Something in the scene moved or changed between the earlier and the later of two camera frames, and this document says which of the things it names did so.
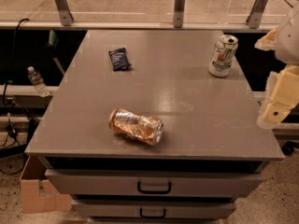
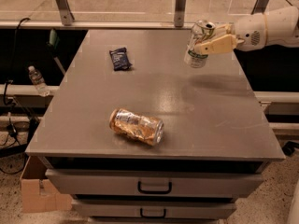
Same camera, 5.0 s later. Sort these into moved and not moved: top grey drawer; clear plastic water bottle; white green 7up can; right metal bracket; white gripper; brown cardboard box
Moved: white gripper; white green 7up can
Not moved: clear plastic water bottle; right metal bracket; brown cardboard box; top grey drawer
